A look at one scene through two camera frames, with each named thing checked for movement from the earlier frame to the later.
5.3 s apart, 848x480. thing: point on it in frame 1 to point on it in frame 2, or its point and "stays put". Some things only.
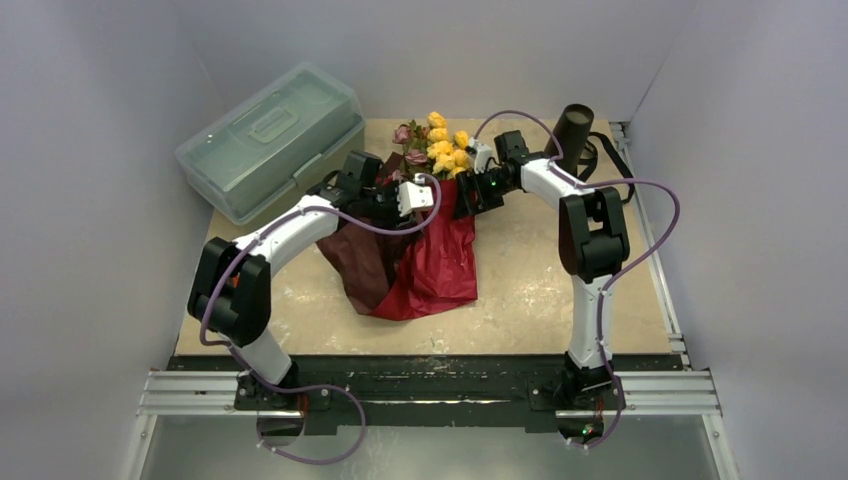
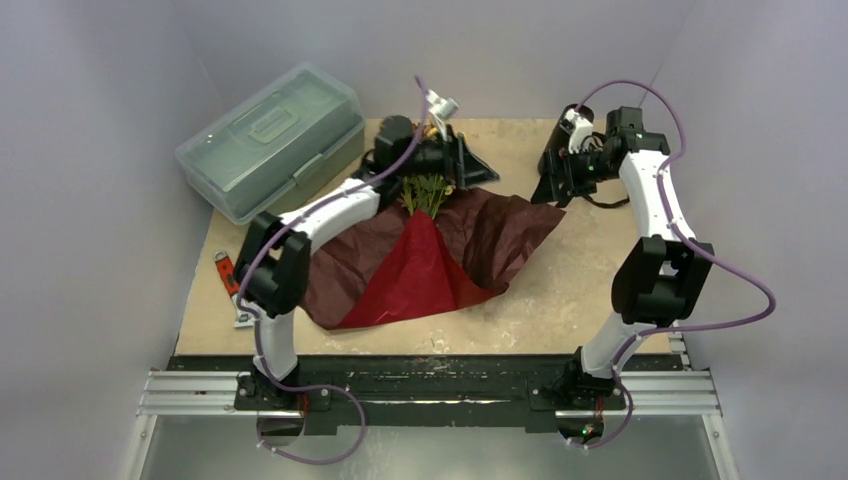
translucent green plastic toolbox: x=272 y=149 stays put
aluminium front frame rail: x=215 y=393 stays put
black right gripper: x=470 y=196 to x=563 y=177
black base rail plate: x=303 y=394 stays put
